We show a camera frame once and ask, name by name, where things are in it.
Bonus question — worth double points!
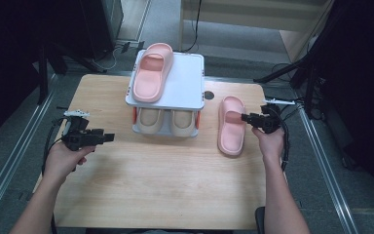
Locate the white two-tier shoe rack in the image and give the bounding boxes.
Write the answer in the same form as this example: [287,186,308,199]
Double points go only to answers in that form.
[125,48,206,138]

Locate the beige perforated clog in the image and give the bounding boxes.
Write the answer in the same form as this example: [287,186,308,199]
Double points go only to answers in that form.
[168,108,197,137]
[135,107,164,135]

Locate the black floor cables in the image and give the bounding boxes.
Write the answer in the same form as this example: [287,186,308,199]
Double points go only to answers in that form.
[265,62,306,131]

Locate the black hanging cable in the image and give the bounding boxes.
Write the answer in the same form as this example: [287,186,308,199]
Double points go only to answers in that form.
[183,0,203,54]

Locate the light wooden furniture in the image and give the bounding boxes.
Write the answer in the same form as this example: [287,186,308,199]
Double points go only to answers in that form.
[178,0,336,63]

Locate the white floor cable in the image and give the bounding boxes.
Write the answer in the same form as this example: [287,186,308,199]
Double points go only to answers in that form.
[92,48,119,71]

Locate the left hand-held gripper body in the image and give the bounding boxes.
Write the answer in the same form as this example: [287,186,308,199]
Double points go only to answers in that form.
[60,109,95,152]

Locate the pink slide slipper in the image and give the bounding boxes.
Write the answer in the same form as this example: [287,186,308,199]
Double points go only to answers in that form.
[131,42,175,103]
[217,96,247,158]

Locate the person's left hand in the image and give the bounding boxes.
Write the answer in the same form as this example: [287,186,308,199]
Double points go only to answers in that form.
[42,142,96,184]

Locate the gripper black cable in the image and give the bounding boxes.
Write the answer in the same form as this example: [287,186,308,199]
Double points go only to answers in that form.
[271,106,290,173]
[41,117,69,175]

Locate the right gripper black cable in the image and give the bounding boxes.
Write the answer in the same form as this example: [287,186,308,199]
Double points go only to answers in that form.
[271,106,290,173]

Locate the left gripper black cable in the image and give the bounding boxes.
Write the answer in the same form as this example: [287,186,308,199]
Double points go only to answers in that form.
[41,117,69,175]

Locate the black metal stand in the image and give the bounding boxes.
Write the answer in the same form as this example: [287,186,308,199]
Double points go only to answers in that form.
[252,32,329,118]
[37,42,109,105]

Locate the black cabinet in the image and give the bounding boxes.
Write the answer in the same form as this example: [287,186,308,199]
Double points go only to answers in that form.
[77,0,125,61]

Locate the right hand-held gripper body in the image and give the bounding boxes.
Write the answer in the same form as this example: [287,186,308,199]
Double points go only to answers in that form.
[254,97,296,135]

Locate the person's right hand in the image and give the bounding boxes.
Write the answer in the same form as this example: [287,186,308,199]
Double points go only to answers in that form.
[251,125,286,164]

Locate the aluminium floor rail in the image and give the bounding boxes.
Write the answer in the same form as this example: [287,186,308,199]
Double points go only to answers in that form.
[296,100,360,234]
[0,73,58,223]

